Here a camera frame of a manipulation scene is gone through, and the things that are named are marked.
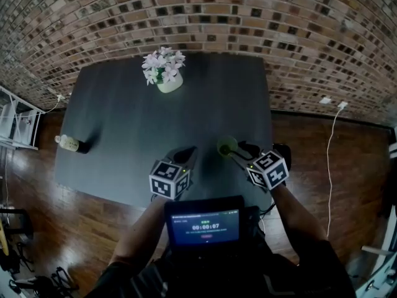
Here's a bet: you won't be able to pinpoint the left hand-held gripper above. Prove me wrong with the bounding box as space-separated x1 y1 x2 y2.
148 145 199 201

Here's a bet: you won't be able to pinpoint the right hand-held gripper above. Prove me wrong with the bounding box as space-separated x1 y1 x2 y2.
228 140 290 192

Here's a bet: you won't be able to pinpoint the green translucent cup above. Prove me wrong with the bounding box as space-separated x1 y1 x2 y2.
216 135 239 159

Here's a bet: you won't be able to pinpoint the person's left forearm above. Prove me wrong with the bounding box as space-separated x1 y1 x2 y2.
108 196 168 267

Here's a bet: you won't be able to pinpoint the person's right forearm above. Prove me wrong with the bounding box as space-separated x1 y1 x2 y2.
271 183 329 245

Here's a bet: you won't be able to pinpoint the small dark bottle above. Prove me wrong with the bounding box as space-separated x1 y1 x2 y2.
55 134 91 155

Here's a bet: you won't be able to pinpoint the dark grey table white legs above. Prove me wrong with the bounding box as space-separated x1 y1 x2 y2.
54 52 274 210

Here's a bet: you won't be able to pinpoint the black chest-mounted screen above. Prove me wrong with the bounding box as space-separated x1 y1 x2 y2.
163 195 260 255

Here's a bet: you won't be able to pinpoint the white potted flower plant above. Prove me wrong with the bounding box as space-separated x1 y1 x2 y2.
141 46 186 94

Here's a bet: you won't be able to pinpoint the person's dark shirt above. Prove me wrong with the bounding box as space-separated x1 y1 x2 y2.
83 239 357 298

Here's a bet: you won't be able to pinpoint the black metal stand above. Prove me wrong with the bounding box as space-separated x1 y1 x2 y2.
0 208 80 298

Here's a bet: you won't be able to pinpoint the white metal shelf rack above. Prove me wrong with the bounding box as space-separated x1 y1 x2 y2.
0 85 46 151

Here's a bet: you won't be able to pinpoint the white cabinet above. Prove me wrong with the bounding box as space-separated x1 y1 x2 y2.
353 197 397 298

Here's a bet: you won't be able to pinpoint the long white charging cable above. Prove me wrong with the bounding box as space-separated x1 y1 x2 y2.
325 104 350 239

